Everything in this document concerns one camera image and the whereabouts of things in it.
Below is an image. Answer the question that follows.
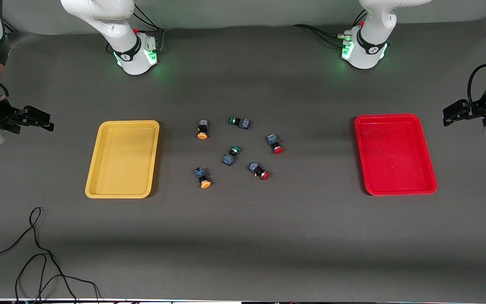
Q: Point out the black left arm base cable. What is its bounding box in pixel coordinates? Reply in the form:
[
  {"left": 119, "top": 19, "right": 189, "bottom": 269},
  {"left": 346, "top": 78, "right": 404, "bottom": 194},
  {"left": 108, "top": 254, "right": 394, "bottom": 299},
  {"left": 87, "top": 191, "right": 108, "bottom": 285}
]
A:
[{"left": 292, "top": 11, "right": 368, "bottom": 48}]

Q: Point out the red plastic tray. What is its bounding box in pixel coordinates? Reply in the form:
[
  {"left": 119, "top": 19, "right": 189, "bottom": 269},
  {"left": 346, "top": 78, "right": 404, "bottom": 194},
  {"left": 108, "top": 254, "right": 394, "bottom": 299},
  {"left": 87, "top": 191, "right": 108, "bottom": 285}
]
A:
[{"left": 354, "top": 113, "right": 438, "bottom": 196}]

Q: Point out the red push button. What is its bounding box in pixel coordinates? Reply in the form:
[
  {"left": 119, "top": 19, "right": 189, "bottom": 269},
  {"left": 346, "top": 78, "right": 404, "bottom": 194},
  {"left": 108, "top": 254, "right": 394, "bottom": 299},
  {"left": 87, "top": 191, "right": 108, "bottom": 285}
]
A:
[
  {"left": 266, "top": 133, "right": 284, "bottom": 155},
  {"left": 248, "top": 162, "right": 270, "bottom": 181}
]

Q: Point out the green push button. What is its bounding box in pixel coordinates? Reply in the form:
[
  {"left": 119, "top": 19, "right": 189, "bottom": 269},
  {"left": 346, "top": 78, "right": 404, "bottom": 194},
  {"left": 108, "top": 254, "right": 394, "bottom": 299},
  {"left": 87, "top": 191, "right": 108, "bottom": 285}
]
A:
[
  {"left": 222, "top": 146, "right": 242, "bottom": 167},
  {"left": 229, "top": 116, "right": 251, "bottom": 130}
]

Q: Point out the black right arm base cable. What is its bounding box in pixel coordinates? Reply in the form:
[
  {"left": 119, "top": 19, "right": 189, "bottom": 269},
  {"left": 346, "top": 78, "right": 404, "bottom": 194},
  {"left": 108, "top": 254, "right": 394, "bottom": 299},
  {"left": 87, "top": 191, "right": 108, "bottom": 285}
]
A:
[{"left": 132, "top": 3, "right": 166, "bottom": 53}]

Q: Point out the black arm base cable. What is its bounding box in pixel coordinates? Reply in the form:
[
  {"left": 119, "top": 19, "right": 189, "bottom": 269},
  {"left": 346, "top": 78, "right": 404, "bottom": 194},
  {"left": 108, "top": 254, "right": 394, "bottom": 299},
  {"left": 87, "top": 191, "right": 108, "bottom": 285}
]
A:
[
  {"left": 132, "top": 3, "right": 166, "bottom": 53},
  {"left": 292, "top": 11, "right": 368, "bottom": 48}
]

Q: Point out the thin black loose cable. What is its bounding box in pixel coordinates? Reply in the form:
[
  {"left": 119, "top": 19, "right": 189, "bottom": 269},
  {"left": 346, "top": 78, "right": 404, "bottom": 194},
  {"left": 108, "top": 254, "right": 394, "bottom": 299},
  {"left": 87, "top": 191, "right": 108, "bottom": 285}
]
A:
[{"left": 0, "top": 207, "right": 101, "bottom": 304}]

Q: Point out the yellow plastic tray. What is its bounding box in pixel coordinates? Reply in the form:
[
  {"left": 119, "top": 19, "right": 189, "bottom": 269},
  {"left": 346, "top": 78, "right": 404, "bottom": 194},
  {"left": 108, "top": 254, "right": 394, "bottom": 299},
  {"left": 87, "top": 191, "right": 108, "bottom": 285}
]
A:
[{"left": 85, "top": 120, "right": 160, "bottom": 199}]

